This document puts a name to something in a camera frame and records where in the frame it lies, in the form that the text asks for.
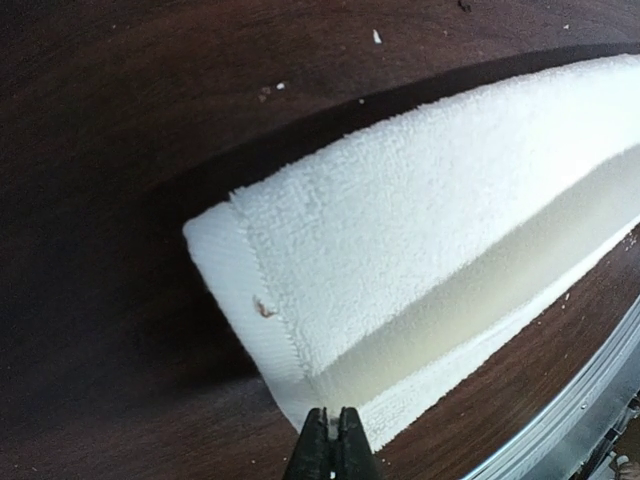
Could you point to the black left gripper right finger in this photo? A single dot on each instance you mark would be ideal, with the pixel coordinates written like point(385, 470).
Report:
point(354, 459)

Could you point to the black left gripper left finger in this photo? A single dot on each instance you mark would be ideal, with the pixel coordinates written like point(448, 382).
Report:
point(311, 458)

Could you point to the white towel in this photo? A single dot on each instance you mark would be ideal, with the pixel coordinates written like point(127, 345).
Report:
point(385, 268)

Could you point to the aluminium front rail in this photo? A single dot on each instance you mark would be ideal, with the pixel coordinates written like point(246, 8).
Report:
point(564, 435)

